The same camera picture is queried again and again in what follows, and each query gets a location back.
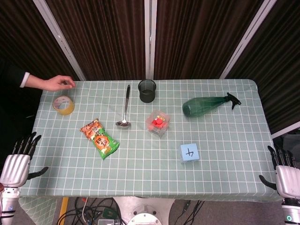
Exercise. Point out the green white checked tablecloth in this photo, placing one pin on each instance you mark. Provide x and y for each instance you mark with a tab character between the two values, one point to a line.
150	173

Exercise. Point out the white partition post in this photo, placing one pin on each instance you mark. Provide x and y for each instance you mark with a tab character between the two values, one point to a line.
150	39
246	38
59	38

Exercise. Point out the light blue numbered cube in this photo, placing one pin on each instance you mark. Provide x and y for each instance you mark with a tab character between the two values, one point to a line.
190	152

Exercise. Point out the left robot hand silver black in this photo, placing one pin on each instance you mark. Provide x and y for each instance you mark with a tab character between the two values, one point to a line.
14	168

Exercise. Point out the yellow packing tape roll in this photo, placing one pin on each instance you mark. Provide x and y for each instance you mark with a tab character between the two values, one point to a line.
63	106

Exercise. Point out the yellow floor tape strip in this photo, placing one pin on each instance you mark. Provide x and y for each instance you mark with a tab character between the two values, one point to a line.
63	208

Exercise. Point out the person's bare hand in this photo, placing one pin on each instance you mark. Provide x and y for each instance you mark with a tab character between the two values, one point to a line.
56	83

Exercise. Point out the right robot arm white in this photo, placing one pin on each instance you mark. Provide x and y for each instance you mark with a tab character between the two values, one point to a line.
290	212

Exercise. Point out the green orange snack bag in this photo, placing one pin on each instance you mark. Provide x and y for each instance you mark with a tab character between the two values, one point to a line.
102	141

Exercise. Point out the green plastic spray bottle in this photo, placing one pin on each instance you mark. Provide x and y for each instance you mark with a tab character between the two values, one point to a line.
201	106

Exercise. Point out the person's forearm dark sleeve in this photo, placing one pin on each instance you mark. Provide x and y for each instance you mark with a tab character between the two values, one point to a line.
14	79

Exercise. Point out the red round plastic cap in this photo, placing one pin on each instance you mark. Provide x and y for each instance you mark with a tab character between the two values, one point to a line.
157	122

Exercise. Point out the clear plastic box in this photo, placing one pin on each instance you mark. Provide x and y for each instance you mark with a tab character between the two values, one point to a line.
161	131

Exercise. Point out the black mesh pen cup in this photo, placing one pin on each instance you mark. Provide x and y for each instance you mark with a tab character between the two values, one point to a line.
147	93

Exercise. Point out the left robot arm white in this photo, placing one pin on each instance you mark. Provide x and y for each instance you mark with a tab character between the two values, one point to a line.
8	206

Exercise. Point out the green circuit board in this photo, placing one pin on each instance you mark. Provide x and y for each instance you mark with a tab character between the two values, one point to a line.
109	213

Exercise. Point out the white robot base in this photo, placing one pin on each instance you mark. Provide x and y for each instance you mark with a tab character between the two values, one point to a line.
145	211

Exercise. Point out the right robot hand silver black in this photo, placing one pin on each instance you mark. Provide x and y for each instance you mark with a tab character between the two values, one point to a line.
289	180

